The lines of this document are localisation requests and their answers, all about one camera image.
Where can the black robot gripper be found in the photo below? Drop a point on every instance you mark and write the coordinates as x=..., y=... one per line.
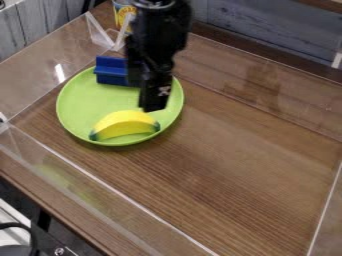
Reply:
x=160, y=31

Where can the yellow toy banana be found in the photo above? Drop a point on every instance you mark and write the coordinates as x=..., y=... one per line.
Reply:
x=121, y=123

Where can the green round plate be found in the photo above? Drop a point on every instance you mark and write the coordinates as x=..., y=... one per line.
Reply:
x=86, y=101

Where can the blue plastic block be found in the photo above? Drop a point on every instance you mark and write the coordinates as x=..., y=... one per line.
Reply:
x=112, y=70

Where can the black box with knob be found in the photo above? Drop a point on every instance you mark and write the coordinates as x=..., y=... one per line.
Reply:
x=52, y=245

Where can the clear acrylic tray enclosure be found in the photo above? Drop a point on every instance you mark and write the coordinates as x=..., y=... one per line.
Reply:
x=240, y=181

